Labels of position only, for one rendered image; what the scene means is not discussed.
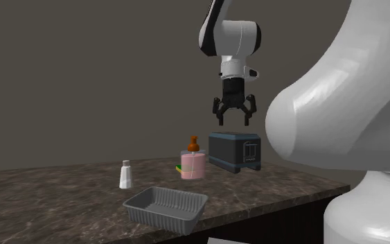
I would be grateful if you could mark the grey ribbed tray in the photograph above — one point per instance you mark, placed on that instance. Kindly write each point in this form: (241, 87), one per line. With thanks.
(166, 208)

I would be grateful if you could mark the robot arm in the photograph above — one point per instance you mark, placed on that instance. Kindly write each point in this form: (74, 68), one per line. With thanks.
(350, 101)

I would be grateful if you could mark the pink soap dispenser orange pump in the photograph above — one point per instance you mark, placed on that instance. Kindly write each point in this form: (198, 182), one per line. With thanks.
(193, 165)

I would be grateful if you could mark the white salt shaker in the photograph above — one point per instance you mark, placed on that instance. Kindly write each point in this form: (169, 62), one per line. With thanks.
(125, 177)

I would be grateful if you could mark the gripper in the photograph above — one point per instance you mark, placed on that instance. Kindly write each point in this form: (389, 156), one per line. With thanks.
(234, 93)

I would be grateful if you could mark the yellow green sponge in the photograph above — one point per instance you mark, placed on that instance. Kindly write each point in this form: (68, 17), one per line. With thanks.
(178, 168)

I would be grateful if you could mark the dark grey toaster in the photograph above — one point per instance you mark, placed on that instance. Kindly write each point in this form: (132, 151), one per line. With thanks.
(230, 150)

